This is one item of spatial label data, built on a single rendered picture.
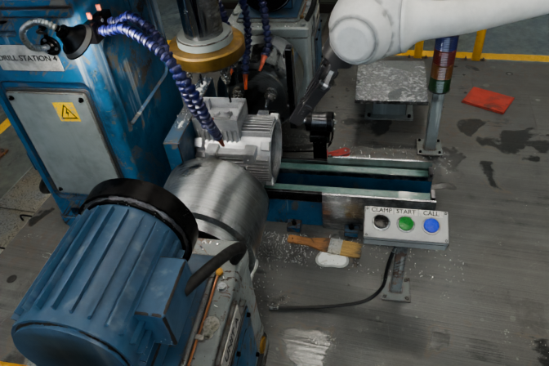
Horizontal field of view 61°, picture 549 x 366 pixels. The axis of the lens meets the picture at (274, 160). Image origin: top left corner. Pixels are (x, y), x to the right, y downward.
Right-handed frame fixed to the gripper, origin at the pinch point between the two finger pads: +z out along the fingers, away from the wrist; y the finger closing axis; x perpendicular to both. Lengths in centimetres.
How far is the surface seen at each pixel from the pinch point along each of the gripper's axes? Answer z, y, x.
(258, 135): 13.9, -2.1, -5.5
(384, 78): 13, -60, 31
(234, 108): 15.9, -10.4, -13.6
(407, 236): -1.2, 24.2, 27.8
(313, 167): 22.7, -10.0, 14.0
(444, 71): -11.0, -33.0, 34.9
